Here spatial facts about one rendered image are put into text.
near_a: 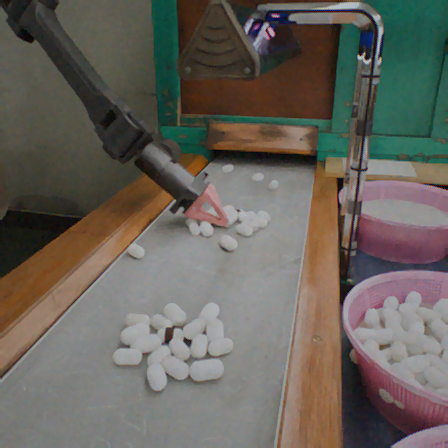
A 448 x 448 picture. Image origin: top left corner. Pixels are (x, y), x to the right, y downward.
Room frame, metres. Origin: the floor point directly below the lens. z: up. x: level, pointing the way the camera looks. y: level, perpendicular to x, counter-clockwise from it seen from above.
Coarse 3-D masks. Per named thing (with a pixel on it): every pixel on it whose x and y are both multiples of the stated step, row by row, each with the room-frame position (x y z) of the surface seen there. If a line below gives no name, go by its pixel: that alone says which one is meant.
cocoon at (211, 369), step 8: (208, 360) 0.37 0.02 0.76; (216, 360) 0.37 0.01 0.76; (192, 368) 0.36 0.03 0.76; (200, 368) 0.36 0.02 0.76; (208, 368) 0.36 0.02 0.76; (216, 368) 0.36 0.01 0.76; (192, 376) 0.36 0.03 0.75; (200, 376) 0.36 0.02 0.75; (208, 376) 0.36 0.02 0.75; (216, 376) 0.36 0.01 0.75
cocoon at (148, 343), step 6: (138, 336) 0.41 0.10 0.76; (144, 336) 0.41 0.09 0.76; (150, 336) 0.41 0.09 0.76; (156, 336) 0.41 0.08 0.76; (132, 342) 0.41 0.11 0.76; (138, 342) 0.40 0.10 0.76; (144, 342) 0.40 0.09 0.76; (150, 342) 0.41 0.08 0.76; (156, 342) 0.41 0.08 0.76; (138, 348) 0.40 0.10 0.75; (144, 348) 0.40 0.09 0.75; (150, 348) 0.40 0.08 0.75; (156, 348) 0.40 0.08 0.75
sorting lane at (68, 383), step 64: (256, 192) 0.98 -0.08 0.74; (128, 256) 0.65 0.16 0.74; (192, 256) 0.65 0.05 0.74; (256, 256) 0.65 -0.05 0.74; (64, 320) 0.47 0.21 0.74; (192, 320) 0.47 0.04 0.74; (256, 320) 0.47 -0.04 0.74; (0, 384) 0.36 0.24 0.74; (64, 384) 0.36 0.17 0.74; (128, 384) 0.36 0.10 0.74; (192, 384) 0.36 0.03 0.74; (256, 384) 0.36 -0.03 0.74
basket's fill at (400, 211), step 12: (372, 204) 0.91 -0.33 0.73; (384, 204) 0.92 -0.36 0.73; (396, 204) 0.94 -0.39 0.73; (408, 204) 0.94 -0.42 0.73; (420, 204) 0.92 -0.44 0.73; (384, 216) 0.84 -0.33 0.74; (396, 216) 0.84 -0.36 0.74; (408, 216) 0.84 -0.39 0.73; (420, 216) 0.84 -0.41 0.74; (432, 216) 0.84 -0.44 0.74; (444, 216) 0.85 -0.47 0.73; (408, 228) 0.78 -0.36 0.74; (384, 240) 0.76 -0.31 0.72
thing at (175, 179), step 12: (168, 168) 0.76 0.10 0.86; (180, 168) 0.77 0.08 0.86; (156, 180) 0.77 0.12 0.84; (168, 180) 0.76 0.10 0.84; (180, 180) 0.76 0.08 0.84; (192, 180) 0.77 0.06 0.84; (168, 192) 0.76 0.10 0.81; (180, 192) 0.75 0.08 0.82; (192, 192) 0.72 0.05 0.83; (180, 204) 0.75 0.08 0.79
